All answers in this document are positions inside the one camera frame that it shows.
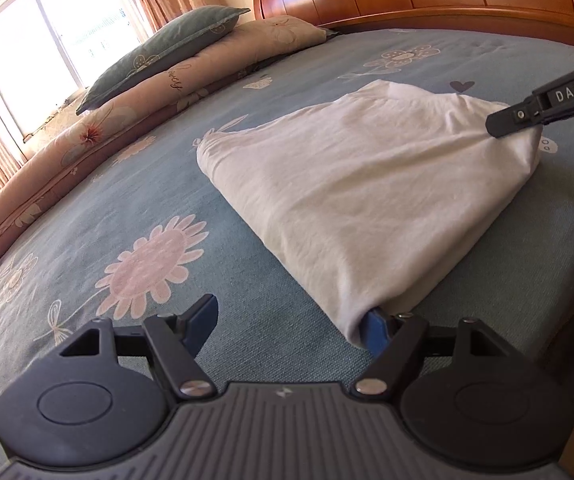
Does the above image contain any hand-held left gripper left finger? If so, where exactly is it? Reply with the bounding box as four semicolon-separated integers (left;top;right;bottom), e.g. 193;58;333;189
57;294;218;402

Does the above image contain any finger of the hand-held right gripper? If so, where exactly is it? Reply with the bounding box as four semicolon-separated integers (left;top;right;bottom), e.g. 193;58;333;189
486;57;574;137

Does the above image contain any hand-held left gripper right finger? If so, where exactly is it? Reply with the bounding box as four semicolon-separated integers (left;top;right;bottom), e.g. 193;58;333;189
353;308;505;403

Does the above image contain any white printed long-sleeve shirt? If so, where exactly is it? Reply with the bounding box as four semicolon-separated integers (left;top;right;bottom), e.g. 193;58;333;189
196;79;542;348

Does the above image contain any blue floral bed sheet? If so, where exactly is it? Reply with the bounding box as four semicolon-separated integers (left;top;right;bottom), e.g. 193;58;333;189
0;27;574;466

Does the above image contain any pink floral folded quilt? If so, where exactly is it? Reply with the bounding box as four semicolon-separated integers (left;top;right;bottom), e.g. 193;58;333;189
0;15;328;266

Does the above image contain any teal floral pillow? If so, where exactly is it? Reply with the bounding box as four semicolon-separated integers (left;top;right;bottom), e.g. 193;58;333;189
76;5;252;116

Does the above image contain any bright window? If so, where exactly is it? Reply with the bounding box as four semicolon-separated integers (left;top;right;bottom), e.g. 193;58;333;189
0;0;158;146

